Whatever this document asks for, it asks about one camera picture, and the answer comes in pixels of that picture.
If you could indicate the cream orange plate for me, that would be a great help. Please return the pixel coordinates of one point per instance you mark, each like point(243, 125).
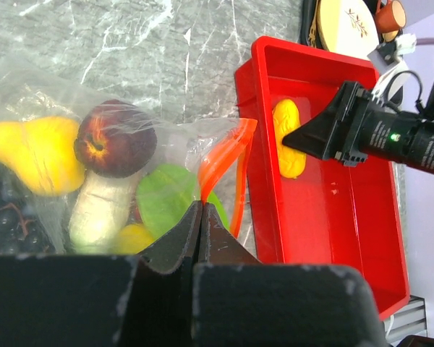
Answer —
point(346, 27)

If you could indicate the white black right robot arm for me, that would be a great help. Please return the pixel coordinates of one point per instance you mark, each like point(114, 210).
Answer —
point(422, 148)

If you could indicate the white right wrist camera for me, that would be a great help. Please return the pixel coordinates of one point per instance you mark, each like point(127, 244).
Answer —
point(387, 59)

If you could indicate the black grape bunch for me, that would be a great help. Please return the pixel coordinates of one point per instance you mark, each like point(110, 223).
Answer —
point(21, 230)

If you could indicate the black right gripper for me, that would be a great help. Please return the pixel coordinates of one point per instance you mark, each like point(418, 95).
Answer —
point(352, 127)

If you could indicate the red plastic tray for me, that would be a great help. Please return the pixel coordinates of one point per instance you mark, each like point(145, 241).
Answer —
point(330, 214)

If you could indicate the green orange fruit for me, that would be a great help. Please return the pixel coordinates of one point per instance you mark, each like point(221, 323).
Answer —
point(132, 239)

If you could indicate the yellow pear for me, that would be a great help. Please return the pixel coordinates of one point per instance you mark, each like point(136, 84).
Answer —
point(41, 153)

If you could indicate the white radish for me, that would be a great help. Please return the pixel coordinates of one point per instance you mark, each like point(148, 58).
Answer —
point(100, 212)

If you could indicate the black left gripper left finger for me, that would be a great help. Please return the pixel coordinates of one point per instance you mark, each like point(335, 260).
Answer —
point(102, 300)

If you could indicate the clear zip bag orange zipper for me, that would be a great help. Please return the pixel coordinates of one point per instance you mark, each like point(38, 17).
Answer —
point(215, 150)

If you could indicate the green leaf vegetable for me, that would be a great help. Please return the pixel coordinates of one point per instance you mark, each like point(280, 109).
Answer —
point(164, 196)

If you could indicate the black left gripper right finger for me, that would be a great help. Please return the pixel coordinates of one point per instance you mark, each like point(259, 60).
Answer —
point(238, 301)

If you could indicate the red apple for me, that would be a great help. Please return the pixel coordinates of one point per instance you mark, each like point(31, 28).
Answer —
point(115, 139)

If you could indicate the orange cup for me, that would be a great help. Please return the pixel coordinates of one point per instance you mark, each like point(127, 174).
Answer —
point(390, 17)

